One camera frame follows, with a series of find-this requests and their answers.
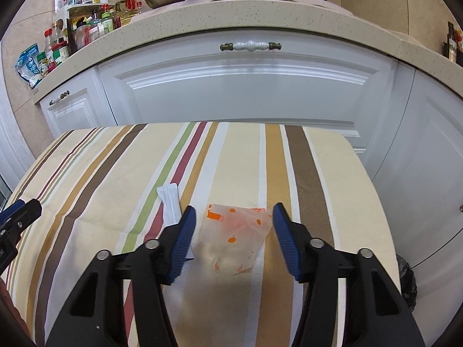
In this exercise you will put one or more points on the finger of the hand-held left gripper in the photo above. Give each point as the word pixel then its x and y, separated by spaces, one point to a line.
pixel 29 209

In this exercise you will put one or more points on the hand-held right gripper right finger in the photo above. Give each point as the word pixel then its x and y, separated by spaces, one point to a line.
pixel 285 242

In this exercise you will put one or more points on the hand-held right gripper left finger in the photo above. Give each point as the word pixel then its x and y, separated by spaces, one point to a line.
pixel 184 238

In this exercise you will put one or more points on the translucent orange-print plastic bag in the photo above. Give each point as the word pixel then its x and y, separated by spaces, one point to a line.
pixel 235 238

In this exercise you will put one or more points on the bin with black liner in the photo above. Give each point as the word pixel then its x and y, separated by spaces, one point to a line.
pixel 407 282

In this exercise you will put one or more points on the long white paper sachet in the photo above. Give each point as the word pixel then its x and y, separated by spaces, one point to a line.
pixel 172 206

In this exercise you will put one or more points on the striped tablecloth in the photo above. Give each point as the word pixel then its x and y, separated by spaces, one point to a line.
pixel 235 159

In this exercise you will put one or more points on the small white cabinet door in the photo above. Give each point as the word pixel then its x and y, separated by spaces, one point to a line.
pixel 76 112

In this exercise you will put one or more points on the blue snack packet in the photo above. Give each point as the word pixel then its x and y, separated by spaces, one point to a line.
pixel 29 67

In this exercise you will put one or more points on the wide white drawer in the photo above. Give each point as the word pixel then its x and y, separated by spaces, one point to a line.
pixel 246 90

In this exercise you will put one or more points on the cluster of seasoning bottles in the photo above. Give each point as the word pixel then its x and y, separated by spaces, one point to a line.
pixel 90 25

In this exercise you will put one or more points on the white spice rack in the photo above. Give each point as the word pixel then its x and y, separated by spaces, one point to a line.
pixel 63 16

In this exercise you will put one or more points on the yellow cooking oil bottle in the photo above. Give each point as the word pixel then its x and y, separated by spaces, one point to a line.
pixel 126 7

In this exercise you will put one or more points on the dark glass bottle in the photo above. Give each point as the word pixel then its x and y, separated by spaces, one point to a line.
pixel 451 43

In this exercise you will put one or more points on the red packet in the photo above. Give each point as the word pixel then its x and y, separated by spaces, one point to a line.
pixel 459 45

